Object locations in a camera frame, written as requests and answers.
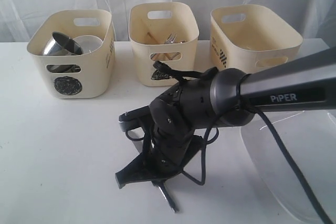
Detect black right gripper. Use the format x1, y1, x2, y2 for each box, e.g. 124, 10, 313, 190
115, 126, 204, 189

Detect steel table knife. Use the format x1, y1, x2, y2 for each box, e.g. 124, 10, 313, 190
156, 180, 177, 208

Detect slanted wooden chopstick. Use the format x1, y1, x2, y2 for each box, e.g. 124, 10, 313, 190
147, 32, 171, 60

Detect steel fork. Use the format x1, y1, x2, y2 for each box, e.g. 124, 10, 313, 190
150, 34, 176, 60

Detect white ceramic bowl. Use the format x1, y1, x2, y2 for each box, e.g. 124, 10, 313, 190
73, 35, 103, 54

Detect steel mug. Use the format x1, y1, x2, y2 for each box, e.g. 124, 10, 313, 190
41, 31, 83, 73

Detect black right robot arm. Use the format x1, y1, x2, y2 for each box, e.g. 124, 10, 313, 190
116, 48, 335, 187

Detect cream bin with triangle mark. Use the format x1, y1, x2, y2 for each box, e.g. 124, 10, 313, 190
129, 2, 199, 87

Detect cream bin with square mark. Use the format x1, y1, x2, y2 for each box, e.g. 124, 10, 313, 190
210, 4, 303, 73

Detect cream bin with circle mark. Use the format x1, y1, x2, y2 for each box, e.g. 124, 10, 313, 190
27, 9, 115, 99

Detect white square plate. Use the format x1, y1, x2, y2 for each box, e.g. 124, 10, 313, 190
240, 110, 335, 223

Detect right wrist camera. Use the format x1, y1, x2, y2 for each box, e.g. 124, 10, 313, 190
119, 105, 153, 132

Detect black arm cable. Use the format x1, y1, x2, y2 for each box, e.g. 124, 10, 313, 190
125, 60, 334, 224

